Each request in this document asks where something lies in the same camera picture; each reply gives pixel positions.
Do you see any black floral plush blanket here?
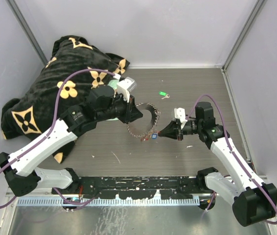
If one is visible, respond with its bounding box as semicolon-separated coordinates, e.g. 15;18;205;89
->
0;35;131;164

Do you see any blue key tag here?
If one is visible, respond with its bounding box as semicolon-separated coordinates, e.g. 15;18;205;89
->
151;133;158;140

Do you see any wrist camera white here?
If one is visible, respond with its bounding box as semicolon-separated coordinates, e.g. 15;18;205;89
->
174;108;187;129
116;77;137;103

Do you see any mint green cartoon cloth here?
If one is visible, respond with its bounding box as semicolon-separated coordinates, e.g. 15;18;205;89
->
106;78;121;121

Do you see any aluminium rail with slotted duct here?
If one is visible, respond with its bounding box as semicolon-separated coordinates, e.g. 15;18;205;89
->
10;188;208;208

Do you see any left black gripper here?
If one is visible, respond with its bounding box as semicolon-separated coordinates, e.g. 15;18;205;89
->
96;91;142;124

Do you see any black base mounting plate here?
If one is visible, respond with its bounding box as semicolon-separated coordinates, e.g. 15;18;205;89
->
59;176;217;200

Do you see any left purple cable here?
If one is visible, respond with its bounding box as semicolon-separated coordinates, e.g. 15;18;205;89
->
0;68;122;211

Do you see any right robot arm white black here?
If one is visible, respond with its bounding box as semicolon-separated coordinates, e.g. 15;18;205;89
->
158;102;277;227

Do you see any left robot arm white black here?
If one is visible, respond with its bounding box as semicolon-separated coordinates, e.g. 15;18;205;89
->
0;86;143;197

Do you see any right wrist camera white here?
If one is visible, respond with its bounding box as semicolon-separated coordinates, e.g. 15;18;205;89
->
174;108;187;129

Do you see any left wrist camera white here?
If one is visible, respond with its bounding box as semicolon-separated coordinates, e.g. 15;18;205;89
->
116;77;137;103

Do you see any large keyring with small rings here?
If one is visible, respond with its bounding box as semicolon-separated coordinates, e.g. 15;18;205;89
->
127;103;161;139

